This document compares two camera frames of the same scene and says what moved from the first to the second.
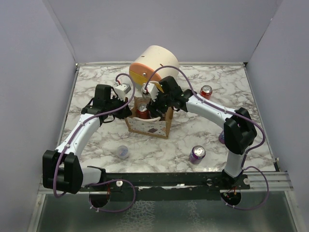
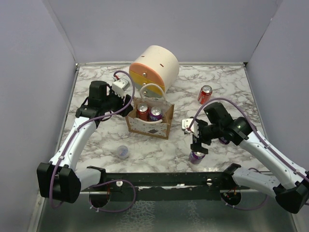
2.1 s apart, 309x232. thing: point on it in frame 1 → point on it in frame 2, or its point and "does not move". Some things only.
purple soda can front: (197, 154) does not move
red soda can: (142, 112) does not move
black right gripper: (153, 106) → (201, 123)
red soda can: (206, 91) does not move
